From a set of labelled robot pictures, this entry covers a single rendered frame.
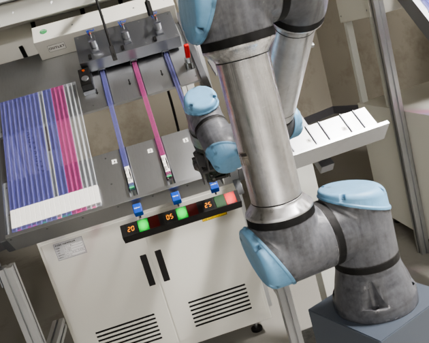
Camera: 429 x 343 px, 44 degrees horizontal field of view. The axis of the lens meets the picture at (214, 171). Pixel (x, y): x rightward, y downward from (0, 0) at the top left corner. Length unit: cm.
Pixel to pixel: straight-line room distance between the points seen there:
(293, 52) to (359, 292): 43
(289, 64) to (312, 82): 474
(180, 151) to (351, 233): 78
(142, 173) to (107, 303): 58
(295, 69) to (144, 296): 117
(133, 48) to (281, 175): 105
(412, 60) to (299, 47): 414
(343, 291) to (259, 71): 42
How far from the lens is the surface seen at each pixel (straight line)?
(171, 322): 197
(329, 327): 103
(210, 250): 187
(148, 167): 154
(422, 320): 100
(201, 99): 113
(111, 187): 153
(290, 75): 98
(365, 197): 90
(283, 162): 83
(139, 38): 181
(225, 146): 107
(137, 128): 462
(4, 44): 212
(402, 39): 507
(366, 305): 97
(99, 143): 450
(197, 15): 76
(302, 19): 87
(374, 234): 92
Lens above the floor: 108
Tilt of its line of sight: 13 degrees down
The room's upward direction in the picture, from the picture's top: 16 degrees counter-clockwise
